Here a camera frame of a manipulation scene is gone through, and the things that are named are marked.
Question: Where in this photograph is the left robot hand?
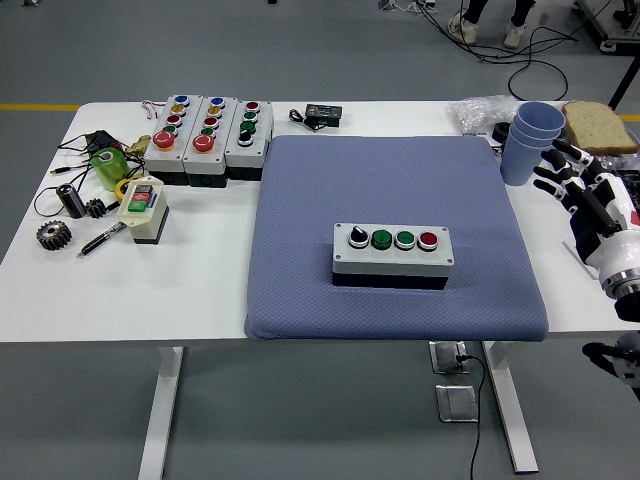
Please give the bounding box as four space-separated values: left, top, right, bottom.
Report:
581 332 640 389

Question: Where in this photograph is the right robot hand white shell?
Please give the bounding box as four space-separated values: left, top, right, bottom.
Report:
532 138 640 282

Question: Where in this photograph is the grey box red button round-cornered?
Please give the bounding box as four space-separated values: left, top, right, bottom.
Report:
332 222 457 291

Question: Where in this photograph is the grey box red button square-cornered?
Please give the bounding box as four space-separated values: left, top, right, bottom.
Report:
223 98 275 181

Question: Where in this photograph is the grey five-button control box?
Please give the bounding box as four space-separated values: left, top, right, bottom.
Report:
143 93 204 185
182 94 240 189

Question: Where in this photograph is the bread slice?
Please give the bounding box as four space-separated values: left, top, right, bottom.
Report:
560 100 640 157

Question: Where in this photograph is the white table leg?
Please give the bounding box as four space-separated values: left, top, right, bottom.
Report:
137 344 185 480
482 340 540 474

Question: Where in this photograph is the blue plastic cup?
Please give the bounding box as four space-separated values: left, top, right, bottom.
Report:
516 101 566 136
509 119 562 147
500 130 557 187

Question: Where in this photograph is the black slanted pole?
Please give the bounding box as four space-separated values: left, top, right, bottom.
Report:
607 47 640 109

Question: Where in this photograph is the metal floor socket plate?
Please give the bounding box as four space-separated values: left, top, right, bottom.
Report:
434 383 479 424
428 340 472 375

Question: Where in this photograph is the clear bag of small parts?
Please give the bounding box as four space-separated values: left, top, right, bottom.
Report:
449 94 521 136

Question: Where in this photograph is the metal equipment cart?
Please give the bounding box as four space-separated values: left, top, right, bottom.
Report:
572 0 640 54

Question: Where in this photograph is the person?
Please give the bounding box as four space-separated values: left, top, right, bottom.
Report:
447 0 539 50

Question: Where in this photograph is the blue-grey padded mat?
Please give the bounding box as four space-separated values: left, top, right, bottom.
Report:
243 133 551 342

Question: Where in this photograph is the black digital meter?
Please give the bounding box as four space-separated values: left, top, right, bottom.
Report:
304 102 345 127

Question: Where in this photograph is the brass fitting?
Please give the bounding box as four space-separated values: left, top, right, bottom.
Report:
124 134 152 156

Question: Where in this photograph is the yellow tape roll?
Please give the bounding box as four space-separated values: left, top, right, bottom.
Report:
114 173 146 204

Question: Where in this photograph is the green translucent cylinder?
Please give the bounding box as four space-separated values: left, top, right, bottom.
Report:
89 146 132 193

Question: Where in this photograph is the black pen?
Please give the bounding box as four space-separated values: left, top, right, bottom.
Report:
76 222 128 259

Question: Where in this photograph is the black cylindrical capacitor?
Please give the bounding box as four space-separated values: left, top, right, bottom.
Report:
55 182 87 220

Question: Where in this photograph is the large black gear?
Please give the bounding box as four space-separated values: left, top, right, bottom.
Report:
35 221 74 252

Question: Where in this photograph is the black power cable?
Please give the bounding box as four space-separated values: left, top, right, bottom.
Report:
457 353 487 480

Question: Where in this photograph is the black floor cable loop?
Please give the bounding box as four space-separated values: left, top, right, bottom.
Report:
507 27 570 101

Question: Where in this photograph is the black meter cable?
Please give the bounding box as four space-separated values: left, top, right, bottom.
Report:
288 108 321 134

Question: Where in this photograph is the cream switch box red green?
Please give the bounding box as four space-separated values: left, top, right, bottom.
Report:
118 175 171 245

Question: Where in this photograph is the black adapter with wires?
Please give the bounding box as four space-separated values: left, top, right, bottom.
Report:
51 129 126 176

